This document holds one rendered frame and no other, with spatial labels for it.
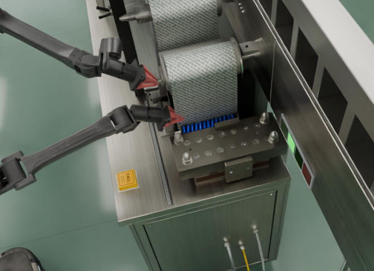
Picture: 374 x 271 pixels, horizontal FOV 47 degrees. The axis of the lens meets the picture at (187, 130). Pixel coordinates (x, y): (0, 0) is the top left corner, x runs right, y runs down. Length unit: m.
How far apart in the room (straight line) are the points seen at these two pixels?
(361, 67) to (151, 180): 0.97
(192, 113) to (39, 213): 1.51
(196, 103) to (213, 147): 0.17
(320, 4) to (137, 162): 0.96
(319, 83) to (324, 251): 1.55
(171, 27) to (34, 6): 2.92
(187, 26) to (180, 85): 0.26
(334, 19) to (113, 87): 1.21
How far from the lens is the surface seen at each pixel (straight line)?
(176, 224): 1.72
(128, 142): 1.79
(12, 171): 1.47
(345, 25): 1.05
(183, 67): 1.45
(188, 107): 1.56
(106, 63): 1.42
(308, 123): 1.22
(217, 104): 1.59
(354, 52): 0.98
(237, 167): 1.55
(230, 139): 1.58
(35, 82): 3.60
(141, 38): 2.24
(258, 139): 1.58
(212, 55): 1.47
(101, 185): 2.80
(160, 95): 1.59
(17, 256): 2.47
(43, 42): 1.49
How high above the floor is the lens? 2.29
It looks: 51 degrees down
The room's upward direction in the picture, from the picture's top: 9 degrees counter-clockwise
